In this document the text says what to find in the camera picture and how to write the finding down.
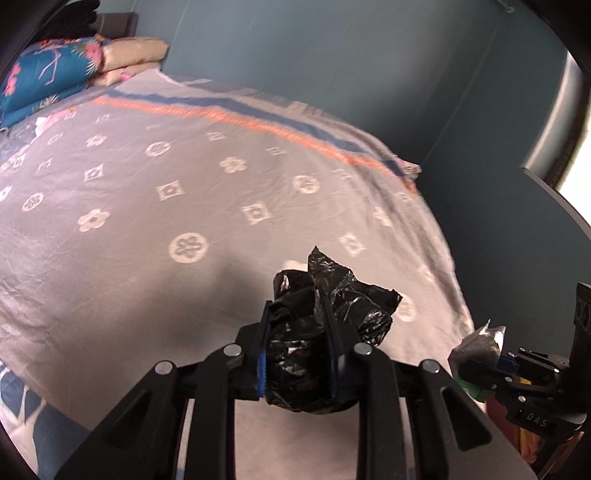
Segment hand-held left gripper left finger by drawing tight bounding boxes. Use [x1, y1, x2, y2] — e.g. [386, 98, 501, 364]
[54, 300, 274, 480]

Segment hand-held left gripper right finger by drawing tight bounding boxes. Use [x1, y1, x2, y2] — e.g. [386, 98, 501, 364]
[316, 295, 541, 480]

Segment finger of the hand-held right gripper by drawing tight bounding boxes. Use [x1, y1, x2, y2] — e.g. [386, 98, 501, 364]
[490, 350, 568, 402]

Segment small black plastic bag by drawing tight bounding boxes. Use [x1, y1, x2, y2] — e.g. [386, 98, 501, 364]
[265, 246, 403, 414]

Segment orange snack packet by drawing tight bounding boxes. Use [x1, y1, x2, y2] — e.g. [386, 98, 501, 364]
[485, 397, 543, 462]

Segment silver green wrapper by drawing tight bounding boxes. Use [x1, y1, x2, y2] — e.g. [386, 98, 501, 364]
[449, 318, 507, 401]

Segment grey printed blanket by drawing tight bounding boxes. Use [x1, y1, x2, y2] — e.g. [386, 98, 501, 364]
[0, 69, 476, 480]

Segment grey window sill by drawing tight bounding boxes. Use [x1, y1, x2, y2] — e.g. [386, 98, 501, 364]
[522, 164, 591, 229]

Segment window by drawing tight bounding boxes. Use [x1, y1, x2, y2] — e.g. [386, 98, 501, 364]
[522, 46, 591, 222]

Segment beige folded quilt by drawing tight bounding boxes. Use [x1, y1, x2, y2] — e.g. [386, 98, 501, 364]
[95, 38, 169, 87]

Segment blue floral quilt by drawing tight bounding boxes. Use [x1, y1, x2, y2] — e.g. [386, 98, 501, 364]
[0, 37, 108, 129]

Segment grey upholstered headboard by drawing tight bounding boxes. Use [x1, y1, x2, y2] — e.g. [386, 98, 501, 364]
[95, 13, 139, 38]

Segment black clothing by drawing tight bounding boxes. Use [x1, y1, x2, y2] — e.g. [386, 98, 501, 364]
[48, 0, 101, 27]

